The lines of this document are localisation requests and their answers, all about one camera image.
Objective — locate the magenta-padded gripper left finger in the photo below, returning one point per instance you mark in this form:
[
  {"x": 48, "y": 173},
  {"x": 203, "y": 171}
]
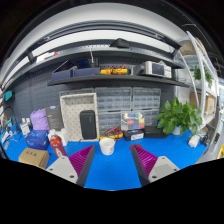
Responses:
[{"x": 71, "y": 168}]

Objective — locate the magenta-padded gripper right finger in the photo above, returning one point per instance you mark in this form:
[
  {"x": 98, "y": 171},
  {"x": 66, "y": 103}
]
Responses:
[{"x": 153, "y": 166}]

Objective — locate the red drink bottle white cap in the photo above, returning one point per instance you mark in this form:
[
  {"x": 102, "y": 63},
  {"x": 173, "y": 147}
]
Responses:
[{"x": 57, "y": 146}]

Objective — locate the flat round red coaster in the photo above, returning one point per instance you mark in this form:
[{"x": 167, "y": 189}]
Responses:
[{"x": 137, "y": 146}]

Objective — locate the flat black pouch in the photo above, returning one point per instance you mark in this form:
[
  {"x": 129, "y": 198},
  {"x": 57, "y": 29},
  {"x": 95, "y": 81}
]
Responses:
[{"x": 155, "y": 132}]

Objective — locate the small black labelled box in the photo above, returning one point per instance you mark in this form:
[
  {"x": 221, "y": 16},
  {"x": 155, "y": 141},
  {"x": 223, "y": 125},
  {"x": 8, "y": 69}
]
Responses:
[{"x": 133, "y": 135}]

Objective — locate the brown cardboard box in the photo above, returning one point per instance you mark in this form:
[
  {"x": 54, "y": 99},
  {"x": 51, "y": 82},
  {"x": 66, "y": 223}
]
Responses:
[{"x": 33, "y": 157}]

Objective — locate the white paper cup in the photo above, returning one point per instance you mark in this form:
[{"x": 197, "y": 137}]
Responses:
[{"x": 107, "y": 147}]

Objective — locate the blue cardboard box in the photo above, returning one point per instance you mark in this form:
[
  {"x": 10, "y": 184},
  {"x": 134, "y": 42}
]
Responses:
[{"x": 36, "y": 139}]

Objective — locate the small white block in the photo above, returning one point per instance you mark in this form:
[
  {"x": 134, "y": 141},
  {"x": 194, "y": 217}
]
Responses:
[{"x": 193, "y": 141}]

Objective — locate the grey parts drawer cabinet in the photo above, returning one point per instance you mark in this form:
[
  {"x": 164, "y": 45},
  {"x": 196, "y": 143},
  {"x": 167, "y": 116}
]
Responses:
[
  {"x": 113, "y": 98},
  {"x": 150, "y": 117},
  {"x": 146, "y": 98},
  {"x": 108, "y": 120}
]

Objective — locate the dark grey flat box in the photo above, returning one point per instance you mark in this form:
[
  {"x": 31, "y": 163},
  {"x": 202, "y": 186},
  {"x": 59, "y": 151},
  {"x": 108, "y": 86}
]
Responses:
[{"x": 55, "y": 116}]

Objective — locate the white pegboard tray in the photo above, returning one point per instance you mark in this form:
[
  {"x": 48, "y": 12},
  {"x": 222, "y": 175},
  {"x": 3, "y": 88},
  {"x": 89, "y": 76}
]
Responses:
[{"x": 71, "y": 113}]

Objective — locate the green potted plant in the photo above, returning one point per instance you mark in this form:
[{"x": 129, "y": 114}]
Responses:
[{"x": 178, "y": 116}]

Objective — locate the purple plastic bag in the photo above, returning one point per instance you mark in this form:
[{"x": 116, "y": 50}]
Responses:
[{"x": 39, "y": 120}]

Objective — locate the open dark blue box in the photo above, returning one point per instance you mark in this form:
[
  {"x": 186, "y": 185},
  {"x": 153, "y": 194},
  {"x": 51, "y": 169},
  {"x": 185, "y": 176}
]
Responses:
[{"x": 63, "y": 73}]

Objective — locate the teal plastic bin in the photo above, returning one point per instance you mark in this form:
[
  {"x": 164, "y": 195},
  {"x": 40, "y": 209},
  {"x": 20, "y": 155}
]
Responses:
[{"x": 8, "y": 95}]

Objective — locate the white bench instrument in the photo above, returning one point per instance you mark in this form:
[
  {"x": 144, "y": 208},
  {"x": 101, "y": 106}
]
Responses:
[{"x": 156, "y": 69}]

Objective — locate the closed dark blue box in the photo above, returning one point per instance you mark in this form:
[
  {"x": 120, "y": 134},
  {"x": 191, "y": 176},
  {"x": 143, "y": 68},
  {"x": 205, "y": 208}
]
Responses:
[{"x": 86, "y": 71}]

